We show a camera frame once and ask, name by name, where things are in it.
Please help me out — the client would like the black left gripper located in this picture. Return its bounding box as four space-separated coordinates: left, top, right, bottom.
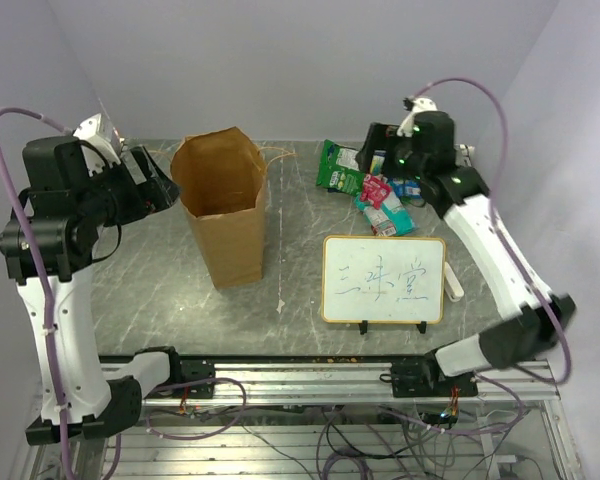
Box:
76 144 184 227

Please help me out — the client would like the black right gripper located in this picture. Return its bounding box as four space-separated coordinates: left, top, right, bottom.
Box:
355 122 427 184

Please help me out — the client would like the yellow green snack packet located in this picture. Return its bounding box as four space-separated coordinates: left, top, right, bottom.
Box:
328 144 386 194

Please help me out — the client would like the red snack packet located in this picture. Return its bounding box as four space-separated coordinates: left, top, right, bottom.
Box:
360 174 392 209

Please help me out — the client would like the green POES snack packet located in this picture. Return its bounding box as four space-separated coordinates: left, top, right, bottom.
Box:
355 193 416 237

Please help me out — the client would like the green Chiuba chips bag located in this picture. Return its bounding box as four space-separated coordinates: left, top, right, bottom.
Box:
316 140 367 198

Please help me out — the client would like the brown paper bag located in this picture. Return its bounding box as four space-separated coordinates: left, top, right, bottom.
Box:
170 127 268 289

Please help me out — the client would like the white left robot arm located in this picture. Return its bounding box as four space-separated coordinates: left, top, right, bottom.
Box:
0 136 184 445

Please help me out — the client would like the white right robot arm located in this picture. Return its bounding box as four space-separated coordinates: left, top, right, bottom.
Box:
356 110 576 396

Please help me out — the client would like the white dry-erase board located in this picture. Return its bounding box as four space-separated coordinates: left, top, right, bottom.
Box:
321 235 446 325

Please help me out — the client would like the white marker pen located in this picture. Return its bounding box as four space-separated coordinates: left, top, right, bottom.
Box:
444 262 465 302

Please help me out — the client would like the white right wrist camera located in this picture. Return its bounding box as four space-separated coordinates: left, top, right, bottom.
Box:
396 96 438 138

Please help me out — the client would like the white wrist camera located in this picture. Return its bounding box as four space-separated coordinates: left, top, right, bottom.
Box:
396 96 438 138
73 113 122 176

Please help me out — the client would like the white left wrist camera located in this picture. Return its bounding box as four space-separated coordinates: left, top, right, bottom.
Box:
73 113 122 176

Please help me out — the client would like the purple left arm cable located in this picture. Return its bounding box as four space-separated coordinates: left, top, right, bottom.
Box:
0 106 126 480

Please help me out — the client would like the aluminium mounting rail frame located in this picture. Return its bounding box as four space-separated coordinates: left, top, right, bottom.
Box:
11 353 584 479

